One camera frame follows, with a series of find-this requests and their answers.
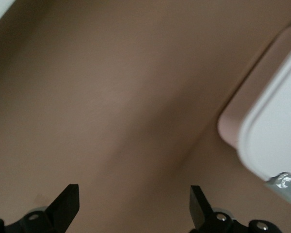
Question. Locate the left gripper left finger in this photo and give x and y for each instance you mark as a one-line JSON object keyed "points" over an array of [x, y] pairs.
{"points": [[63, 211]]}

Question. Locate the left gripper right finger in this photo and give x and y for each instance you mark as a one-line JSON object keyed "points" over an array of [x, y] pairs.
{"points": [[201, 213]]}

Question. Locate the white box lid grey latches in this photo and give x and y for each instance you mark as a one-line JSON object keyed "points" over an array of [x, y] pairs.
{"points": [[276, 126]]}

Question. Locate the pink plastic box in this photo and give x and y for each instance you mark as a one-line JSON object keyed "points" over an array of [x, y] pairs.
{"points": [[237, 114]]}

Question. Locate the brown table cover sheet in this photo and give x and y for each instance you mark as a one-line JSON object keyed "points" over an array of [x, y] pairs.
{"points": [[111, 97]]}

